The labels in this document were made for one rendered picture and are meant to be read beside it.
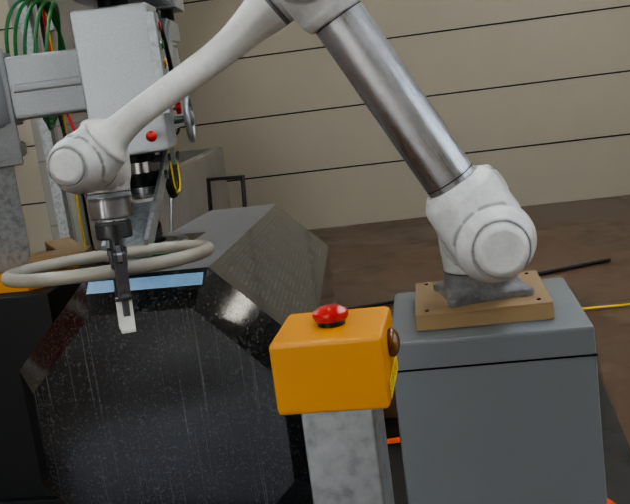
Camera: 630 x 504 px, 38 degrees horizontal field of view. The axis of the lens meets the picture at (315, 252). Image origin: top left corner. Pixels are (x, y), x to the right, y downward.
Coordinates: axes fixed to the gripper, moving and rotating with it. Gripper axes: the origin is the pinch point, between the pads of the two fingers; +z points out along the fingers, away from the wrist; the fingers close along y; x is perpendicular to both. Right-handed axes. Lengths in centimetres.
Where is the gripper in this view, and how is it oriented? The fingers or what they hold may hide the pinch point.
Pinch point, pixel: (125, 315)
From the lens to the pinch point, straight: 199.5
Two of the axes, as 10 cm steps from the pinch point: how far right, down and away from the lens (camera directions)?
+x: -9.5, 1.4, -2.7
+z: 1.1, 9.9, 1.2
